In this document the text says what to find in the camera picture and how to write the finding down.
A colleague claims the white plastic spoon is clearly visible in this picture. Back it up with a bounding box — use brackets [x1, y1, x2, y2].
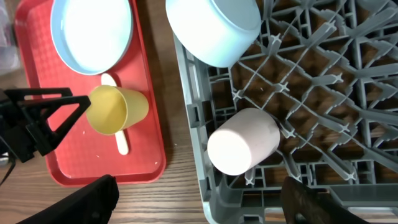
[101, 73, 129, 156]

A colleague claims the yellow cup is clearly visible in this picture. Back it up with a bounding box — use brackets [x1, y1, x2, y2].
[86, 85, 149, 135]

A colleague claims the pink cup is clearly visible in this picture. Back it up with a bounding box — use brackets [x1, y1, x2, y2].
[207, 108, 280, 175]

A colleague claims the grey dishwasher rack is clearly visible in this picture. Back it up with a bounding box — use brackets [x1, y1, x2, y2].
[175, 0, 397, 223]

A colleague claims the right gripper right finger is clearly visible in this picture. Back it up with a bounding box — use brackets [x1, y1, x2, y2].
[280, 176, 369, 224]

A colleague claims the light blue bowl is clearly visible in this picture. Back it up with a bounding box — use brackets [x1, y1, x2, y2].
[165, 0, 262, 68]

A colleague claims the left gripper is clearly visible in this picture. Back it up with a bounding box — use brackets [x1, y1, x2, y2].
[0, 87, 93, 164]

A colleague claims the clear plastic bin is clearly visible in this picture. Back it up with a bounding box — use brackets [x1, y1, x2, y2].
[0, 0, 20, 75]

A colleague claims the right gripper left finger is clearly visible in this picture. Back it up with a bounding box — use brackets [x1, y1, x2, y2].
[21, 174, 119, 224]

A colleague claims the light blue plate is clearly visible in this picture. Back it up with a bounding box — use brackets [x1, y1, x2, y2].
[50, 0, 134, 75]

